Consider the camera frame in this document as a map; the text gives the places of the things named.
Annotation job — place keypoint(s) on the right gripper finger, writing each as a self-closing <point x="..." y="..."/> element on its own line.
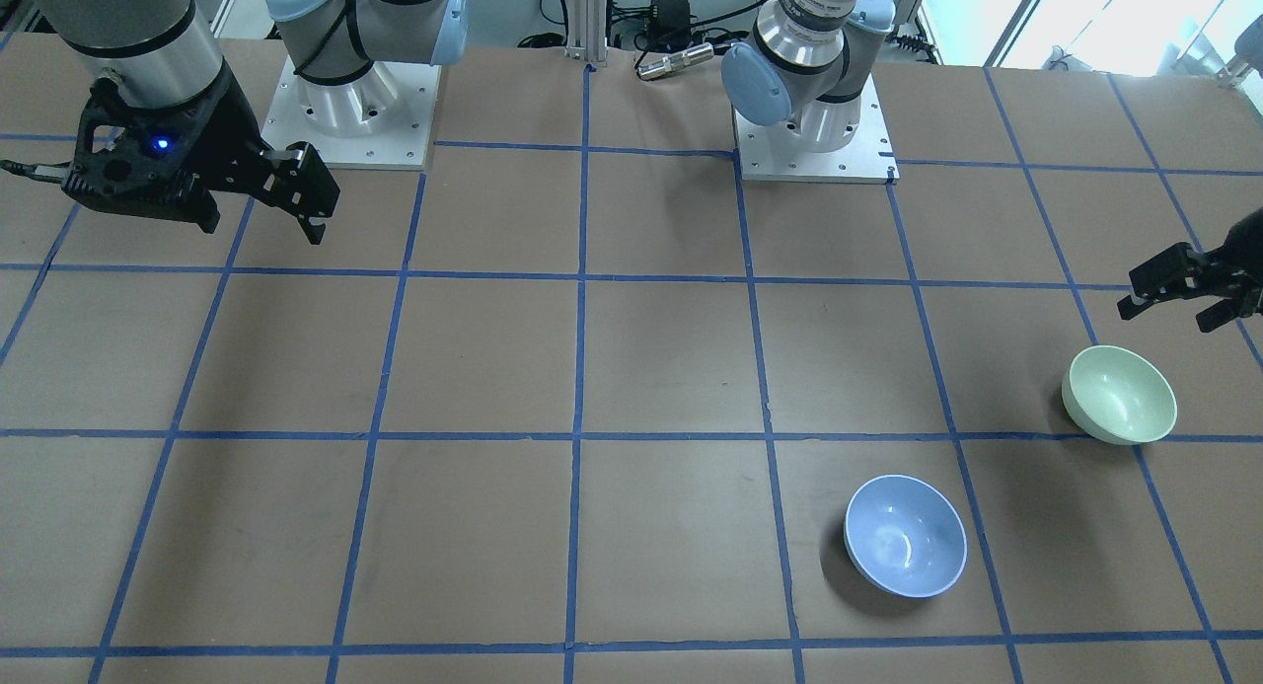
<point x="299" y="182"/>

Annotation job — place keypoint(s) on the aluminium frame post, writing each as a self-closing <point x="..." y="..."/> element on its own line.
<point x="586" y="29"/>

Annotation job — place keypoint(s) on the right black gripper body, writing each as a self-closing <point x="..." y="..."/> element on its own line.
<point x="229" y="121"/>

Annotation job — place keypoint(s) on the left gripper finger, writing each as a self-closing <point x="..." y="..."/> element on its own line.
<point x="1177" y="273"/>
<point x="1224" y="312"/>

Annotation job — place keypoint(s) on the blue bowl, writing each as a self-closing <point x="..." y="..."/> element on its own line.
<point x="905" y="537"/>

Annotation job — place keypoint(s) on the green bowl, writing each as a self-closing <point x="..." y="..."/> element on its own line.
<point x="1118" y="397"/>

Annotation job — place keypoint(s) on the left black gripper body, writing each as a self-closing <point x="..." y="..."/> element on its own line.
<point x="1245" y="248"/>

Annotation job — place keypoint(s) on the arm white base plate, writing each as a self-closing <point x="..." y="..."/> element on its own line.
<point x="380" y="122"/>
<point x="846" y="143"/>

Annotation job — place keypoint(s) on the silver metal cylinder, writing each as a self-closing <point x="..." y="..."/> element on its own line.
<point x="675" y="62"/>

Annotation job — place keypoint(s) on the black power adapter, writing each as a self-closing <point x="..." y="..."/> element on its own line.
<point x="667" y="17"/>

